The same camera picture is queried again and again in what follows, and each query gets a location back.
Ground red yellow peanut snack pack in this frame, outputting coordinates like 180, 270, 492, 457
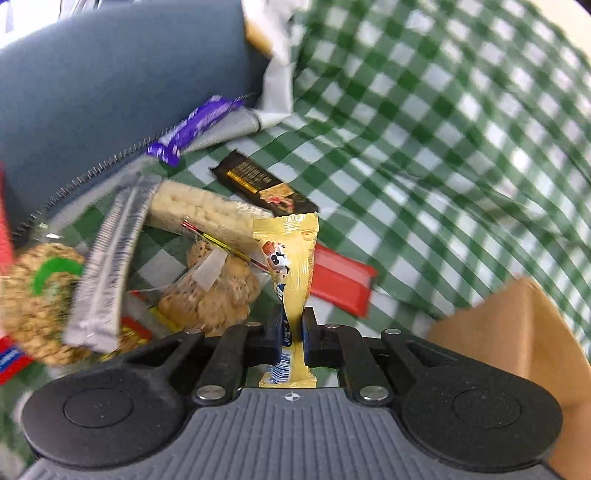
99, 290, 180, 361

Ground red snack packet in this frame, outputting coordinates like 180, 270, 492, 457
311, 244, 378, 317

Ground green checkered cloth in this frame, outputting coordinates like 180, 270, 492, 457
0, 0, 591, 462

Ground silver foil snack bar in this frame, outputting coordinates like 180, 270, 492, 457
62, 174, 162, 354

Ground bag of peanuts green label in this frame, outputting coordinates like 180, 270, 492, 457
1, 242, 90, 366

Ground purple chocolate bar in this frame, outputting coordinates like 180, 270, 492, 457
146, 95, 245, 167

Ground clear bag of cookies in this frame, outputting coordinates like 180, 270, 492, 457
132, 219, 267, 336

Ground black chocolate bar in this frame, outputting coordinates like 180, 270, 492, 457
211, 150, 318, 216

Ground yellow wafer bar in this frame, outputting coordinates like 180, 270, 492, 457
252, 213, 320, 389

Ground cardboard box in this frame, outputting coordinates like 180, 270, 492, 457
426, 277, 590, 479

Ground puffed rice bar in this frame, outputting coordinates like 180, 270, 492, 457
146, 180, 273, 256

